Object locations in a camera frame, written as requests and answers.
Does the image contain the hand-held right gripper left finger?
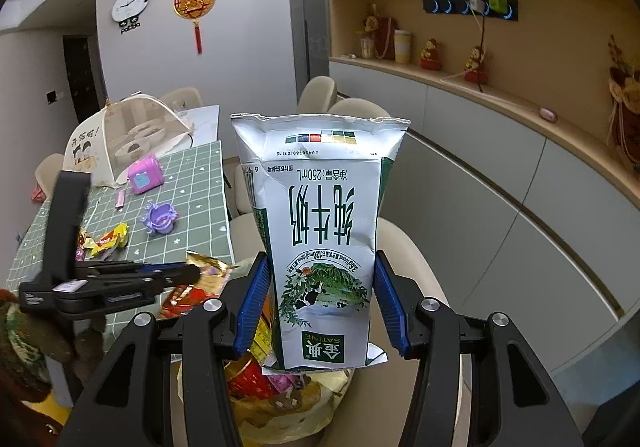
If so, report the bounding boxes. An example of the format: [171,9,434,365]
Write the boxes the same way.
[57,251,272,447]

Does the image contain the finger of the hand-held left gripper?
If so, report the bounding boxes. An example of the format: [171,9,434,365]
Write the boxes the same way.
[75,260,201,281]
[100,277,200,311]

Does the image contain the yellow plastic trash bag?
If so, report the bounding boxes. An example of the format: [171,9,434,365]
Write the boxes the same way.
[177,257,356,440]

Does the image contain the pile of snack wrappers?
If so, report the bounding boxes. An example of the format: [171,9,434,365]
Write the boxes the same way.
[75,222,131,262]

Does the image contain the white charging cable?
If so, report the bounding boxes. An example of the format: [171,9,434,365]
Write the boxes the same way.
[442,12,490,83]

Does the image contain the dried flower bouquet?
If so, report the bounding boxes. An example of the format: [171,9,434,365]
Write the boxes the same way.
[606,34,640,168]

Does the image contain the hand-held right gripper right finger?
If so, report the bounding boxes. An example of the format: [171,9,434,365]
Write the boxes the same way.
[372,250,584,447]

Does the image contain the red Chinese knot ornament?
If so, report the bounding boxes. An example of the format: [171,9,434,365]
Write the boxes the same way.
[173,0,217,55]

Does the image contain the panda wall clock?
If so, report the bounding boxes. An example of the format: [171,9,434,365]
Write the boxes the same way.
[111,0,151,35]

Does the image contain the grey sideboard cabinet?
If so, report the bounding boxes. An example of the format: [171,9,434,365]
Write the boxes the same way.
[327,57,640,373]

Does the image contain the purple toy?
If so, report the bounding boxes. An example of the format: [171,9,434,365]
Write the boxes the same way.
[141,202,179,235]

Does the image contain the flowers in glass vase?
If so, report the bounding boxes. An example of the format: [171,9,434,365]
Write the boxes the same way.
[356,3,381,59]

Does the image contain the red monkey figurine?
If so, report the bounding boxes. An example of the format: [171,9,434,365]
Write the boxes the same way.
[464,46,488,83]
[419,38,443,70]

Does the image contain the green checked tablecloth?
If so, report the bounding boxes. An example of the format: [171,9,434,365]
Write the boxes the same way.
[7,140,237,328]

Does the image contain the gold snack wrapper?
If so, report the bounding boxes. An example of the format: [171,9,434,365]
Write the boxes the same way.
[160,251,240,320]

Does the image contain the dark door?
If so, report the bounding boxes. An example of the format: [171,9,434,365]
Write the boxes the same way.
[62,34,106,125]

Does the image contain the black power socket rail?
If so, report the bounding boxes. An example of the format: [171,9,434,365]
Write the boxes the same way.
[423,0,519,22]

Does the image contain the white bowl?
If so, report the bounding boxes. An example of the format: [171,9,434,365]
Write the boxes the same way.
[114,140,151,159]
[127,123,168,140]

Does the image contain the yellow white cup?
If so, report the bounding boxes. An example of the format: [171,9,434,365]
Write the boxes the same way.
[394,30,412,64]

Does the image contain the dark red gift bag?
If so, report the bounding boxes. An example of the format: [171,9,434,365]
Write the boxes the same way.
[375,17,397,60]

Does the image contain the beige mesh food cover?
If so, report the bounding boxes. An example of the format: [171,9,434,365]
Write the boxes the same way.
[64,94,196,188]

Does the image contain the pink toy case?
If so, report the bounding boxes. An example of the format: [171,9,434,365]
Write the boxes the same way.
[126,153,165,195]

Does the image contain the white green milk carton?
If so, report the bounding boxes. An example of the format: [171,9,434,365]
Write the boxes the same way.
[230,112,412,371]

